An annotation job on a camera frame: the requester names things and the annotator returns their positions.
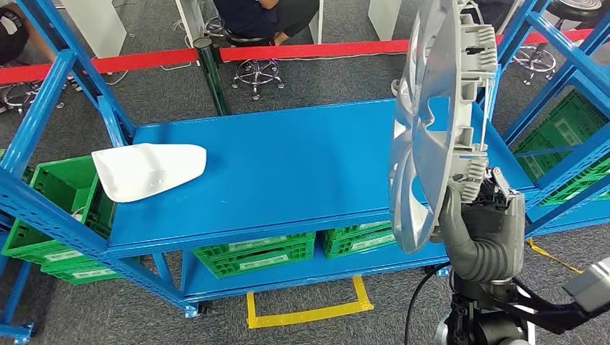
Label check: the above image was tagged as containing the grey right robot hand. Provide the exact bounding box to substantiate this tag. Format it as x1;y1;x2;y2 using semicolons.
431;166;526;254

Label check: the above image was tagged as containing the silver plastic wheel hubcap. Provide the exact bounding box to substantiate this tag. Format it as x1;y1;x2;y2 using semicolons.
388;0;499;254

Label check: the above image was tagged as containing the person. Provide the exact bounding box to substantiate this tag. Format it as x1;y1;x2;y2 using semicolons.
211;0;320;47
0;4;55;68
469;0;518;29

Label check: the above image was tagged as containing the black round stool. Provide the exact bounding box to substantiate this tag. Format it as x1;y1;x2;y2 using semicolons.
512;0;606;87
224;28;286;101

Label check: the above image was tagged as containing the silver ribbed disc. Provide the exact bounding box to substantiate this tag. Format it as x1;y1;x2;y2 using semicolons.
552;0;602;9

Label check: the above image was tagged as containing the red barrier belt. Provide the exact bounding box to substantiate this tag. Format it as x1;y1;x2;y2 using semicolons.
0;47;199;86
219;28;594;63

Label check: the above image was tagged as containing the white plastic car panel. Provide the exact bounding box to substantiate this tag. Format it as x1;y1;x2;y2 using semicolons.
91;142;208;203

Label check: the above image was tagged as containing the open green plastic crate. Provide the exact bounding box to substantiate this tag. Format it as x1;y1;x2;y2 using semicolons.
1;156;118;260

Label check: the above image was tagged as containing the chrome star stool base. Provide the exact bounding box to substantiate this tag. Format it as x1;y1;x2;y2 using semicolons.
0;80;65;115

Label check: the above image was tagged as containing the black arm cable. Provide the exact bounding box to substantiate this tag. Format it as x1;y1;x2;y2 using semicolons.
404;262;451;345

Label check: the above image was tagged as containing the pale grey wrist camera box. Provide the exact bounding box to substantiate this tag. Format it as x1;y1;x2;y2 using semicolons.
562;257;610;313

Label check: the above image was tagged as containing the dark green barrier post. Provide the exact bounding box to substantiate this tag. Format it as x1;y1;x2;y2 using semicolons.
193;37;232;116

